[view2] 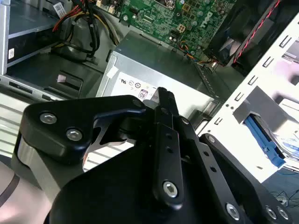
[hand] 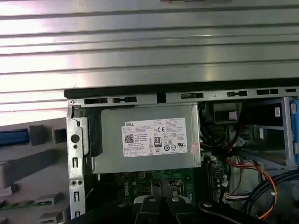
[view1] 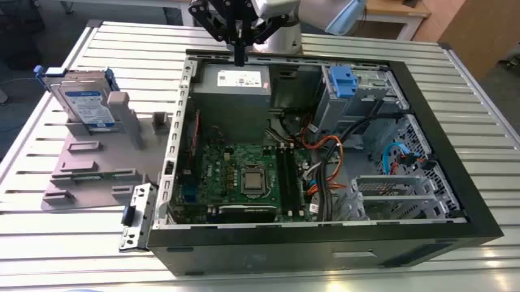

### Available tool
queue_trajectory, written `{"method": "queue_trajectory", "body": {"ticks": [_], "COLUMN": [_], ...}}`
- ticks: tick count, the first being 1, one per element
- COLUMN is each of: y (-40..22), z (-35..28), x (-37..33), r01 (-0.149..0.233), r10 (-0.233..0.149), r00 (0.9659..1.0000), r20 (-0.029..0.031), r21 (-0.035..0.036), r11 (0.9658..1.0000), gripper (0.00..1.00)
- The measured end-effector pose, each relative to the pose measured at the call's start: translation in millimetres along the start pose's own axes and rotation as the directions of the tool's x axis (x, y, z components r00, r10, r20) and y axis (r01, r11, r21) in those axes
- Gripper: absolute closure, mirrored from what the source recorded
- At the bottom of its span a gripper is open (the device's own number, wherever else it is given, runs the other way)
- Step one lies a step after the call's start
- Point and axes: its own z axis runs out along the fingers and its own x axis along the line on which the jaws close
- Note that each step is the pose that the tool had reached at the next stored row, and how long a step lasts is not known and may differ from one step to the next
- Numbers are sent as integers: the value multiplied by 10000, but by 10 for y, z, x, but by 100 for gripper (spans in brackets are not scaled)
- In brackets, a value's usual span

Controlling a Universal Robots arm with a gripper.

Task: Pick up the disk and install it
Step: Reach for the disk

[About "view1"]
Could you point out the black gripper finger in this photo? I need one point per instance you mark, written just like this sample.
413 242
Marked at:
275 24
207 21

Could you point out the hard disk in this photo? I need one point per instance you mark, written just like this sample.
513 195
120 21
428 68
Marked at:
85 103

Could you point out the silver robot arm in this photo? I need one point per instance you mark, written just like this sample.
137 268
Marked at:
283 36

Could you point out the silver disk bay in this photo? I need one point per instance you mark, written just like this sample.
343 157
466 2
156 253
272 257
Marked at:
393 197

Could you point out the grey power supply unit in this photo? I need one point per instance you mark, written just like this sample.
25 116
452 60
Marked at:
231 115

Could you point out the silver drive cage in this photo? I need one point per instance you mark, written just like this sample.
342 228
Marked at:
337 109

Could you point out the wooden top desk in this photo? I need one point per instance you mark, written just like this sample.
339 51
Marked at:
406 12

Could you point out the black office chair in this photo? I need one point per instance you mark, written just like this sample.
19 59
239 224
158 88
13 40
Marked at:
24 48

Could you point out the green motherboard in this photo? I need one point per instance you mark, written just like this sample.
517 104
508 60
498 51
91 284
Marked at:
219 164

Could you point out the CPU socket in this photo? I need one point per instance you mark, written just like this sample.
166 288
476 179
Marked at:
254 167

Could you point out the wooden cabinet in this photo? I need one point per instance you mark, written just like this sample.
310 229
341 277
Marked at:
478 36

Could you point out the black RAM slot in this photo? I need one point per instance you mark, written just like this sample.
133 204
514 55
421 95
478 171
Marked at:
295 179
285 179

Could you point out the grey parts rack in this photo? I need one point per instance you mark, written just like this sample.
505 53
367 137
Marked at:
105 158

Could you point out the silver CPU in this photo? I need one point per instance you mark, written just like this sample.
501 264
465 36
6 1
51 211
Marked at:
254 182

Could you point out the black graphics card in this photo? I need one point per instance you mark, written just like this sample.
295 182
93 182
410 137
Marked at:
243 213

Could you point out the black PC case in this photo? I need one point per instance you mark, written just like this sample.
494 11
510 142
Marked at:
283 252

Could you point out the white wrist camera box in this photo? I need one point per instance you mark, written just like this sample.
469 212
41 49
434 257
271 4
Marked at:
270 7

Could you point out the silver expansion slot bracket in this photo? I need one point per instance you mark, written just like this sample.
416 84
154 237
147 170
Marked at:
139 213

